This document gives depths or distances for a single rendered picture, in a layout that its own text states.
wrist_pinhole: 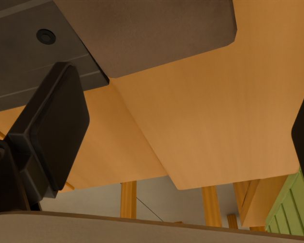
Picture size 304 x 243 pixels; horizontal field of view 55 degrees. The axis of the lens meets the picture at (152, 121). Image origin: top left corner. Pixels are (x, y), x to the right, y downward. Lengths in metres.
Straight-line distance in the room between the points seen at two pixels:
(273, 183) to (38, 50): 0.57
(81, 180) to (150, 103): 0.20
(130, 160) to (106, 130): 0.06
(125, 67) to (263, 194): 0.60
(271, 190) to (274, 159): 0.39
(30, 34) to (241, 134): 0.18
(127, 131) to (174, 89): 0.09
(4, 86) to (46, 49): 0.05
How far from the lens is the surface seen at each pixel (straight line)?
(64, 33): 0.18
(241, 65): 0.20
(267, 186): 0.68
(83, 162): 0.35
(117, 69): 0.15
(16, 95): 0.23
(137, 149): 0.32
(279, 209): 0.75
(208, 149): 0.28
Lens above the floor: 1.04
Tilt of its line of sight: 36 degrees down
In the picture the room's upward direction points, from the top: 179 degrees clockwise
